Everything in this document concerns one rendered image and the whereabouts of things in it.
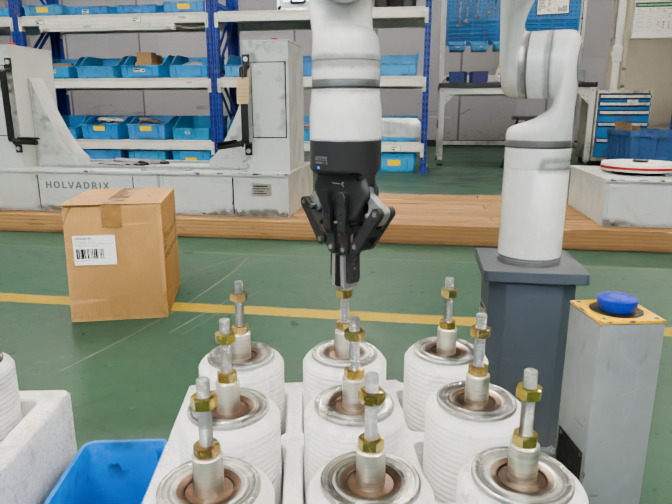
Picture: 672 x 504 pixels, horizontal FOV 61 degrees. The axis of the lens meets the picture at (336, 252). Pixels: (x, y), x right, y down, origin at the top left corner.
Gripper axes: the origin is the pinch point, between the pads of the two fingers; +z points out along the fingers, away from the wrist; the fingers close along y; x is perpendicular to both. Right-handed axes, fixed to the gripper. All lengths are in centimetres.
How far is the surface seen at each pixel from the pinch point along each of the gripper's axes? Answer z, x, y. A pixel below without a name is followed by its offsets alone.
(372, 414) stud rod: 4.2, -14.8, 18.9
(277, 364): 10.5, -6.9, -3.5
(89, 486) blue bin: 28.4, -22.8, -22.0
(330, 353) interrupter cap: 10.2, -1.1, -1.2
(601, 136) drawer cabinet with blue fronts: 7, 499, -191
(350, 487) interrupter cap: 10.1, -16.0, 17.9
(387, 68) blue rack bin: -50, 323, -296
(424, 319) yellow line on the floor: 35, 68, -43
